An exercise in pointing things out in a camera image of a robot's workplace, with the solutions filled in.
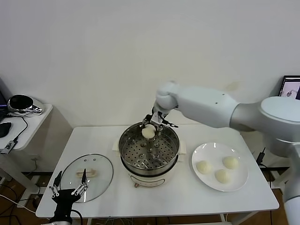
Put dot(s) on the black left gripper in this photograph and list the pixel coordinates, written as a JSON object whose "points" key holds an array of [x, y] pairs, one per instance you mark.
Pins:
{"points": [[63, 201]]}

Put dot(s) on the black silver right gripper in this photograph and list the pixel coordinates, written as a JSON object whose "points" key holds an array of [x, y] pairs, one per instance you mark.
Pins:
{"points": [[157, 117]]}

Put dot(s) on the white steamed baozi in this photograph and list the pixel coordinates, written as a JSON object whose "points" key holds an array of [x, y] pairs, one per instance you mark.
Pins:
{"points": [[148, 132], [204, 167], [222, 176], [230, 162]]}

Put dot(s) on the glass pot lid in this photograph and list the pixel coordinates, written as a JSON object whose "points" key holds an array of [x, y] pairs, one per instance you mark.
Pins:
{"points": [[93, 178]]}

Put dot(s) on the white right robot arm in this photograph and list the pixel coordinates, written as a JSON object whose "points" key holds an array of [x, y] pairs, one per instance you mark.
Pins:
{"points": [[206, 103]]}

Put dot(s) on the stainless steel steamer basket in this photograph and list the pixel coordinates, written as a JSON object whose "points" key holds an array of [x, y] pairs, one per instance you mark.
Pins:
{"points": [[131, 161]]}

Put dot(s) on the steel steamer pot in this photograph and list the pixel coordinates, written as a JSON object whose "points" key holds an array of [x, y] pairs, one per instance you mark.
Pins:
{"points": [[150, 181]]}

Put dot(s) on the white beige side table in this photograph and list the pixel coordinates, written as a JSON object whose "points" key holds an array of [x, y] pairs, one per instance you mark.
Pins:
{"points": [[47, 136]]}

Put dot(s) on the white round plate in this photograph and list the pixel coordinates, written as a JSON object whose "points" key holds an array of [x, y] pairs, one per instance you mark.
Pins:
{"points": [[211, 150]]}

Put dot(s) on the grey usb hub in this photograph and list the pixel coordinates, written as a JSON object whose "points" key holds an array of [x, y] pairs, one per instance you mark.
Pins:
{"points": [[9, 146]]}

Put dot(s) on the black computer mouse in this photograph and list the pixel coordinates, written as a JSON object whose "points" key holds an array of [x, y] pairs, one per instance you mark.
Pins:
{"points": [[4, 129]]}

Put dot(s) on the laptop with purple screen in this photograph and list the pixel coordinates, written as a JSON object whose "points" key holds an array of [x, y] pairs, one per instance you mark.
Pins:
{"points": [[2, 100]]}

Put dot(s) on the black power adapter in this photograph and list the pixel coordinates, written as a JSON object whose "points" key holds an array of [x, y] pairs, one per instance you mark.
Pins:
{"points": [[260, 158]]}

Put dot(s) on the grey laptop with dark screen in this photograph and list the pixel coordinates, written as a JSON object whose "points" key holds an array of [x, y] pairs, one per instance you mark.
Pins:
{"points": [[290, 86]]}

